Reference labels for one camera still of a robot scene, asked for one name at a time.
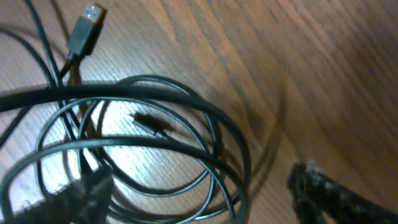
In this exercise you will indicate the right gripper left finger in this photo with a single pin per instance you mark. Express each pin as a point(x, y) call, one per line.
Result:
point(85, 200)

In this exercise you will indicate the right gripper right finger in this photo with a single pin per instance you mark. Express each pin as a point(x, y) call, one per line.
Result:
point(316, 196)

